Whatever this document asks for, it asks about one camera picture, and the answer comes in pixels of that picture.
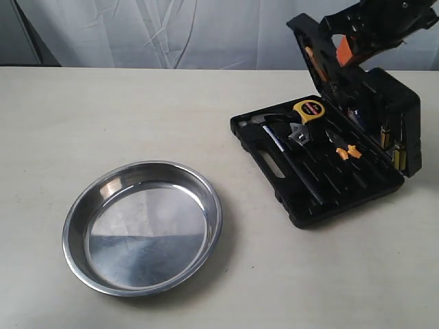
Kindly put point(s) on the black plastic tool case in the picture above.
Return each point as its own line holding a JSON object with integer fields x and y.
{"x": 356, "y": 140}

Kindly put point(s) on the white backdrop curtain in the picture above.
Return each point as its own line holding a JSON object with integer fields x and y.
{"x": 222, "y": 35}

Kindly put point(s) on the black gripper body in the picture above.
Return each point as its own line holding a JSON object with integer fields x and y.
{"x": 377, "y": 26}

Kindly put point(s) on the yellow black tape measure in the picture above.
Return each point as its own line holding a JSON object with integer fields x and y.
{"x": 309, "y": 110}

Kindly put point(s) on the black claw hammer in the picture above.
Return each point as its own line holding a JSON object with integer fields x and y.
{"x": 262, "y": 120}

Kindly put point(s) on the round stainless steel tray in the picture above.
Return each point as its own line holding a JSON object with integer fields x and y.
{"x": 142, "y": 229}

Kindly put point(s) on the yellow screwdriver bit set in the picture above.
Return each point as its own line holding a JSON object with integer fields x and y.
{"x": 393, "y": 147}

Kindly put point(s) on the orange tipped left gripper finger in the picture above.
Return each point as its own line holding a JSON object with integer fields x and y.
{"x": 344, "y": 53}

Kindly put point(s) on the yellow handled pliers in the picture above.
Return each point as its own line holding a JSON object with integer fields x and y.
{"x": 342, "y": 148}

